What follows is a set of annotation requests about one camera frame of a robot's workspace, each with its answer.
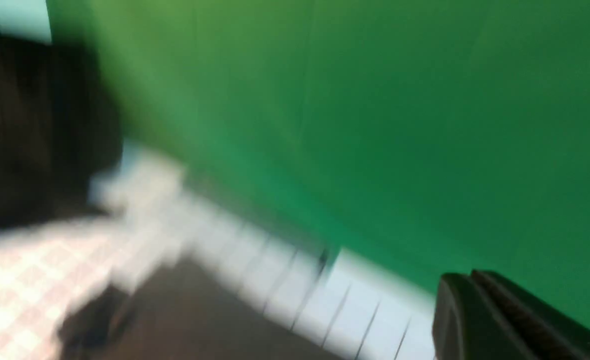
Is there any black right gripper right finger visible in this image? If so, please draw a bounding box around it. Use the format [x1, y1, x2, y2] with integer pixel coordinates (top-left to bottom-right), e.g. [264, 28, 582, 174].
[471, 269, 590, 360]

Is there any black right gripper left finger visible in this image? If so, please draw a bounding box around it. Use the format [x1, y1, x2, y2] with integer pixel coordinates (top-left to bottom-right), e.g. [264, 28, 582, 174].
[432, 273, 541, 360]

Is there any dark gray long-sleeve shirt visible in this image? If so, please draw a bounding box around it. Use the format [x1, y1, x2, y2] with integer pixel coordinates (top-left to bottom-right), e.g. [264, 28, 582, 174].
[57, 259, 339, 360]

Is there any green backdrop cloth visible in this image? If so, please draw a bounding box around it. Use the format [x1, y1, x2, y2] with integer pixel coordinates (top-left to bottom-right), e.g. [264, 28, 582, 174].
[47, 0, 590, 328]

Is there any white grid table mat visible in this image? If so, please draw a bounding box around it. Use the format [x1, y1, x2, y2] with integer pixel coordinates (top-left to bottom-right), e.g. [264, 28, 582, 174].
[0, 146, 434, 360]

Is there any pile of dark clothes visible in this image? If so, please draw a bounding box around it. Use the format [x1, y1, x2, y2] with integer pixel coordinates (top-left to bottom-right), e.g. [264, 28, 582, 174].
[0, 35, 123, 229]

